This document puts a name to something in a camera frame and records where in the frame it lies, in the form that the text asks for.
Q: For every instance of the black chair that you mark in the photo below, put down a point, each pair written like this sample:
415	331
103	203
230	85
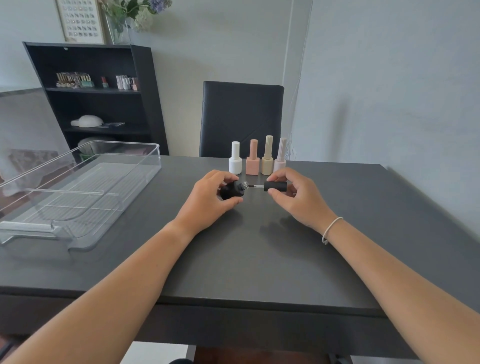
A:
240	116

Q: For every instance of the peach nail polish bottle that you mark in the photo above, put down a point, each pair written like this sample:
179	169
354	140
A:
252	165

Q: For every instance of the person's right forearm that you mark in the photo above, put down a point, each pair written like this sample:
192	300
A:
393	292

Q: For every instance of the person's right thumb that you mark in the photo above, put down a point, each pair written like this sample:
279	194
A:
277	195

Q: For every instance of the white bowl-shaped container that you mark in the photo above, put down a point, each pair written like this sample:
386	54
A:
93	144

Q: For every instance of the row of gold-capped polish bottles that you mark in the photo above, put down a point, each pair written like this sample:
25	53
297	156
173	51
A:
75	80

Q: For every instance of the person's left hand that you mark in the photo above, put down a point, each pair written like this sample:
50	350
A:
200	206

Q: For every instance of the clear plastic organizer tray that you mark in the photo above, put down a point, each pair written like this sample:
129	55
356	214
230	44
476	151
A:
93	180

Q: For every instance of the small red polish bottle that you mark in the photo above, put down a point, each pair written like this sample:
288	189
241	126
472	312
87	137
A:
104	83

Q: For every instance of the black cap with brush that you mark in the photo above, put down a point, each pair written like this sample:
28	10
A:
275	186

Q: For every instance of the white nail lamp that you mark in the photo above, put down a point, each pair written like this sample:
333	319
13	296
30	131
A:
88	121

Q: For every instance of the framed nail colour chart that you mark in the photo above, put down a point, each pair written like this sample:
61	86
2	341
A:
80	20

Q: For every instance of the pale pink nail polish bottle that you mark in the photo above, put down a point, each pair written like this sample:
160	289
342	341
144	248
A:
280	157

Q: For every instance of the beige nail polish bottle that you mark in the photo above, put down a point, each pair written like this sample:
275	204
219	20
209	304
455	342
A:
267	163

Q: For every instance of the black nail polish bottle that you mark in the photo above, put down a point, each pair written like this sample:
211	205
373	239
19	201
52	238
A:
229	190

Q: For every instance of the white nail polish bottle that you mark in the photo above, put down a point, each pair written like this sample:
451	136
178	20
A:
235	163

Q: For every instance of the black bookshelf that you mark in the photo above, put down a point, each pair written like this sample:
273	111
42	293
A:
148	93

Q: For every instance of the bunch of flowers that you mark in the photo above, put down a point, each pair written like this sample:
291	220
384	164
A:
127	9

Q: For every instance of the person's left forearm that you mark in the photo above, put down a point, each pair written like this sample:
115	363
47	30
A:
112	300

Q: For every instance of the glass vase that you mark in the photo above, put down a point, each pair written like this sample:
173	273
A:
118	32

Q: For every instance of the row of white-capped polish bottles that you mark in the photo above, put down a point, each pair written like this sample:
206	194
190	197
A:
126	83

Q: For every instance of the person's right hand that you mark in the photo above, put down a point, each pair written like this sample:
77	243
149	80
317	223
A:
303	202

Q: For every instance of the person's left thumb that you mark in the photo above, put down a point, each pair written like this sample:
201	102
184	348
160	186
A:
231	203

